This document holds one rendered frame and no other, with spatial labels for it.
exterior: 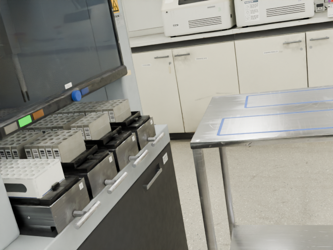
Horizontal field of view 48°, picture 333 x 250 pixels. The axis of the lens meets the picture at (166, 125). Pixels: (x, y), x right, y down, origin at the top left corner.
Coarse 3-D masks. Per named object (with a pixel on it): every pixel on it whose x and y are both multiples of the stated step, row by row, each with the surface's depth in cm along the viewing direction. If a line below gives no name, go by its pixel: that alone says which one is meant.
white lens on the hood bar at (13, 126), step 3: (12, 123) 79; (15, 123) 80; (6, 126) 78; (9, 126) 78; (12, 126) 79; (15, 126) 80; (6, 129) 78; (9, 129) 78; (12, 129) 79; (15, 129) 80; (6, 132) 77; (9, 132) 78
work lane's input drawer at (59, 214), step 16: (64, 176) 91; (48, 192) 84; (64, 192) 85; (80, 192) 90; (16, 208) 84; (32, 208) 82; (48, 208) 80; (64, 208) 84; (80, 208) 90; (96, 208) 88; (32, 224) 84; (48, 224) 82; (64, 224) 84; (80, 224) 82
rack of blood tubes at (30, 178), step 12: (0, 168) 90; (12, 168) 89; (24, 168) 89; (36, 168) 87; (48, 168) 85; (60, 168) 89; (12, 180) 83; (24, 180) 82; (36, 180) 82; (48, 180) 85; (60, 180) 89; (12, 192) 85; (24, 192) 84; (36, 192) 82
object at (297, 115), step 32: (224, 96) 136; (256, 96) 129; (288, 96) 123; (320, 96) 117; (224, 128) 104; (256, 128) 100; (288, 128) 96; (320, 128) 92; (224, 160) 144; (224, 192) 148
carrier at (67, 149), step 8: (72, 136) 100; (80, 136) 104; (56, 144) 95; (64, 144) 97; (72, 144) 100; (80, 144) 104; (56, 152) 95; (64, 152) 97; (72, 152) 100; (80, 152) 104; (64, 160) 97
